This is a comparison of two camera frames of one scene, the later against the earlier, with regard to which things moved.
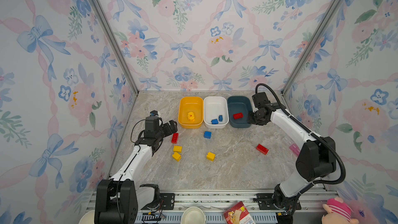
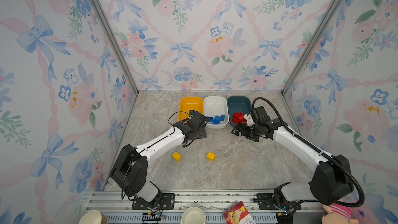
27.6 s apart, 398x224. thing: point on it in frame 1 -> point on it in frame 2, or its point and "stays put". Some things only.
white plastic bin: [215, 111] stays put
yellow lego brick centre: [211, 156] stays put
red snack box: [238, 214] stays put
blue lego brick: [207, 135] -> [217, 120]
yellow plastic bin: [190, 112] stays put
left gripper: [172, 126] -> [202, 133]
